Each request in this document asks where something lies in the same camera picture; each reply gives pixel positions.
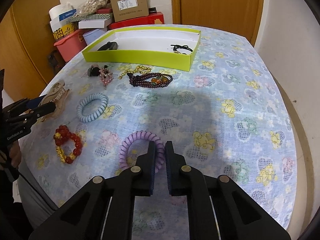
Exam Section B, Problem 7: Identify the white flat box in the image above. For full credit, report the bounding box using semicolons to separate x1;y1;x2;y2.
78;18;113;29

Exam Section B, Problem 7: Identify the floral blue tablecloth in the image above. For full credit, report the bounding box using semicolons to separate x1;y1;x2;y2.
20;28;297;227

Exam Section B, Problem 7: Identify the pink plastic bin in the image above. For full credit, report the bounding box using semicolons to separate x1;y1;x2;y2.
54;29;87;62

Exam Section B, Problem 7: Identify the red gift box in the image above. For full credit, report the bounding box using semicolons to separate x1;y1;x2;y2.
108;12;164;30

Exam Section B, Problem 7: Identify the blue spiral hair tie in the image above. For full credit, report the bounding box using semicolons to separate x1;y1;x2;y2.
76;93;109;123

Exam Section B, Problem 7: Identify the purple spiral hair tie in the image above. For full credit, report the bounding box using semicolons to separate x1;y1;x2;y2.
118;130;166;173

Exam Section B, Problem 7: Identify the brown cardboard box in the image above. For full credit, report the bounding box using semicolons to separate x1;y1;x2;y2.
110;0;149;22

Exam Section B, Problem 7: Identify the lime green tray box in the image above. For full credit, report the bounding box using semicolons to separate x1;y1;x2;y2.
82;25;201;72

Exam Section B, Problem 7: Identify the wooden wardrobe panel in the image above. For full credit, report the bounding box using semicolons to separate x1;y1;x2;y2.
1;0;60;101

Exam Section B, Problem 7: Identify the small red box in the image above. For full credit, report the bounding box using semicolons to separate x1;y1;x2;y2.
96;8;112;14

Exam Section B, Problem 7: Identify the striped green white box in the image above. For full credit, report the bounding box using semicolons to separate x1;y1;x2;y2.
67;13;113;23

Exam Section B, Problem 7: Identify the white blue carton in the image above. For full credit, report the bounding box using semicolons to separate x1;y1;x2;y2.
49;4;76;32

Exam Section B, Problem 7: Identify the wooden door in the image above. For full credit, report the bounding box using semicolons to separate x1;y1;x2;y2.
171;0;264;45

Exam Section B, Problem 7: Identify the beige hair claw clip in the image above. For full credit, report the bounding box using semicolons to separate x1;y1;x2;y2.
39;80;70;122

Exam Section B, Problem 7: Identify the pink rhinestone hair clip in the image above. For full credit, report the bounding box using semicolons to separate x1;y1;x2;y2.
99;65;113;88

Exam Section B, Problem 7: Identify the light blue cylindrical container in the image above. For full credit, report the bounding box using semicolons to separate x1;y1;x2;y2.
83;28;107;45

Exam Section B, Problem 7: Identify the gold chain bracelet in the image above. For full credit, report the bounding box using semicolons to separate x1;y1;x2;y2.
118;64;153;80

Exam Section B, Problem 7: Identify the bag of beige items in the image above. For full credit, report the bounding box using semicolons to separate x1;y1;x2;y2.
76;0;108;16

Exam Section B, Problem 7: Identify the yellow patterned carton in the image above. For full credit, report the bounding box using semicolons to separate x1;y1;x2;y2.
53;22;78;41

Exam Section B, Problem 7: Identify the black wristband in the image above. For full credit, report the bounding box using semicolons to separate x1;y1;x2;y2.
98;41;118;51

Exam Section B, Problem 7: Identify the person's left hand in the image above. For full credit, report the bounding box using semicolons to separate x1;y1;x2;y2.
9;141;22;168

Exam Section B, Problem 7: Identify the black elastic hair tie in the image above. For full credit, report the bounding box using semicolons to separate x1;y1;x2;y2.
170;44;194;55

